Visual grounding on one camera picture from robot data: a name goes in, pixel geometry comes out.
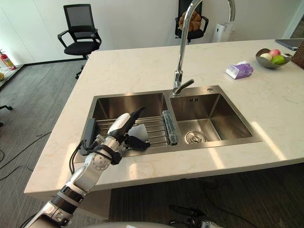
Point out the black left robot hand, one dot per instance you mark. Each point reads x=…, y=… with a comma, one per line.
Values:
x=121, y=123

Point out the translucent white cup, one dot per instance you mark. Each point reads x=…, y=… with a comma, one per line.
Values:
x=140, y=131

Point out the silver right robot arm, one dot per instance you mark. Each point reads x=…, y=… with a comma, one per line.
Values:
x=211, y=223

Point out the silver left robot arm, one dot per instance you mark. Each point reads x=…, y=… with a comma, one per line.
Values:
x=88, y=175

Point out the stainless steel double sink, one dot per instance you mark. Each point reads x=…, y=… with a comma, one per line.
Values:
x=142, y=102

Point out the round sink drain strainer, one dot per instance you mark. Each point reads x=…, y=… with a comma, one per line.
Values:
x=196, y=137

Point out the round chrome sink button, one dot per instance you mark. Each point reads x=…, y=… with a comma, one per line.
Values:
x=210, y=89

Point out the roll-up metal dish rack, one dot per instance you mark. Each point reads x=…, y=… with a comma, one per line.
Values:
x=154, y=133

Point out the black mesh office chair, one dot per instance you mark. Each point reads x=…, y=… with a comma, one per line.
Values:
x=78, y=47

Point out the chrome gooseneck faucet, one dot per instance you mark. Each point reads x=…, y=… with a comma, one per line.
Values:
x=181, y=54

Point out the black chair wheel base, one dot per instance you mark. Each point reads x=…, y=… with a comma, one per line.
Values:
x=6, y=107

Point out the brown cushion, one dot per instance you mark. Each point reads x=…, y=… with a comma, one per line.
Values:
x=196, y=21

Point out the purple tissue pack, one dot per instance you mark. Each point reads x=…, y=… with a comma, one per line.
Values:
x=238, y=71

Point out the red fire extinguisher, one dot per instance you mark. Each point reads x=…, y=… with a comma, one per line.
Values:
x=7, y=60

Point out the white air purifier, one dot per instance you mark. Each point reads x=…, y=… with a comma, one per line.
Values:
x=222, y=32

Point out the grey metal fruit bowl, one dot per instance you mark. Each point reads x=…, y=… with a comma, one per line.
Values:
x=263, y=63

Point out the pale yellow fruit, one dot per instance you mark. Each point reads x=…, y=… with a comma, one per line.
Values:
x=266, y=57

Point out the green apple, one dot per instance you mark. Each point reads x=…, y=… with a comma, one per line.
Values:
x=278, y=60

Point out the pink apple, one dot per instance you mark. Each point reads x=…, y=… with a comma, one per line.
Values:
x=275, y=52

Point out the grey laptop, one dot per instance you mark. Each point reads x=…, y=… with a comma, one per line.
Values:
x=288, y=44

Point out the brown wicker chair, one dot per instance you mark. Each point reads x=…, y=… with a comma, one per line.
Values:
x=299, y=55

